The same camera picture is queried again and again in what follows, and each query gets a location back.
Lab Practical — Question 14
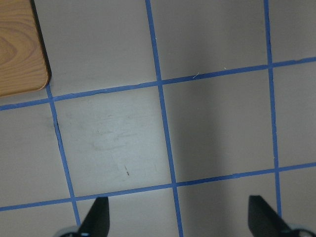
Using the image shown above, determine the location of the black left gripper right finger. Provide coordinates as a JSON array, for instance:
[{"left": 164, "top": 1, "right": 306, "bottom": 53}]
[{"left": 248, "top": 196, "right": 293, "bottom": 237}]

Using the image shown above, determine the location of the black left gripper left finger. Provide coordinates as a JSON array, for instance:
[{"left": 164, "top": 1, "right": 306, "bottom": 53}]
[{"left": 78, "top": 197, "right": 110, "bottom": 237}]

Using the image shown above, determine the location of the wooden tray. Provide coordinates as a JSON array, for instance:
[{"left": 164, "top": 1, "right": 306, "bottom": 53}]
[{"left": 0, "top": 0, "right": 51, "bottom": 97}]

